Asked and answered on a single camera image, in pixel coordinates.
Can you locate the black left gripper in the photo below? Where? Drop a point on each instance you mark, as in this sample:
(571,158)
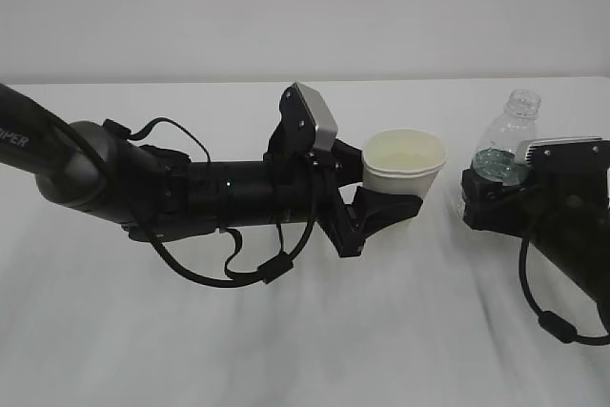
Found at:
(307,186)

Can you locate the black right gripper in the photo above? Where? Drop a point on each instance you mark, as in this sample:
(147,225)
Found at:
(566,219)

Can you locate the clear plastic water bottle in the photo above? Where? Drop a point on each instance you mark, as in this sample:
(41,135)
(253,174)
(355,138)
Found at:
(493,160)

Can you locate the white paper cup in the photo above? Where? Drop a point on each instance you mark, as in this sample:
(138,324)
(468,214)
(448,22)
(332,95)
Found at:
(402,161)

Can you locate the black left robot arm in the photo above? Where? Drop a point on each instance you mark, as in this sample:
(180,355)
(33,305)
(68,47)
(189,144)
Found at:
(110,173)

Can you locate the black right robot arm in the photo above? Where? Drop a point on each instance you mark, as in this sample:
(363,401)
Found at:
(554,323)

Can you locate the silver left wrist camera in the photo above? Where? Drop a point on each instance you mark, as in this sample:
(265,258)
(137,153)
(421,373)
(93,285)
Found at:
(306,123)

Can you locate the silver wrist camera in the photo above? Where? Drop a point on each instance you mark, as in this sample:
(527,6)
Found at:
(580,154)
(306,123)

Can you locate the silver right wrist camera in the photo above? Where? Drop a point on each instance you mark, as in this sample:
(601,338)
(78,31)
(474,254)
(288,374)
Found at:
(580,154)

